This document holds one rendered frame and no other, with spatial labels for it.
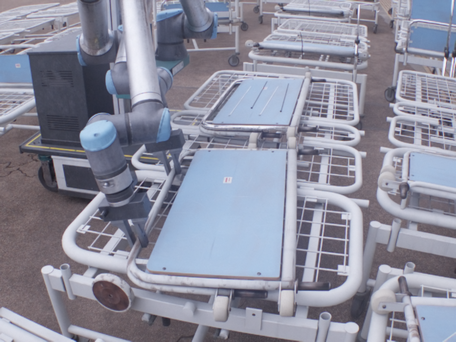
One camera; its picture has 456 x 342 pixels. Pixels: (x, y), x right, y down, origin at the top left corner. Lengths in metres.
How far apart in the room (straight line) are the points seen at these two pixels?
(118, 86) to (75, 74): 0.68
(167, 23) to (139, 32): 1.11
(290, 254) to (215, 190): 0.39
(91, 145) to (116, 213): 0.21
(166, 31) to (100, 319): 1.51
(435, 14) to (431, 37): 2.00
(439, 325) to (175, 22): 1.97
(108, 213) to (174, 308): 0.30
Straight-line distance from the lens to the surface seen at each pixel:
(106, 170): 1.11
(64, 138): 2.44
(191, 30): 2.40
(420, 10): 5.99
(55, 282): 1.35
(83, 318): 1.82
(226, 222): 1.27
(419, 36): 4.02
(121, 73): 1.61
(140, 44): 1.33
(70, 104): 2.33
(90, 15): 1.68
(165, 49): 2.49
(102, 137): 1.08
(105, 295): 1.21
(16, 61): 3.03
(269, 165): 1.56
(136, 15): 1.39
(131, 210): 1.17
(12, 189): 2.83
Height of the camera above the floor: 1.29
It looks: 28 degrees down
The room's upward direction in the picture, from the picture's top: 1 degrees counter-clockwise
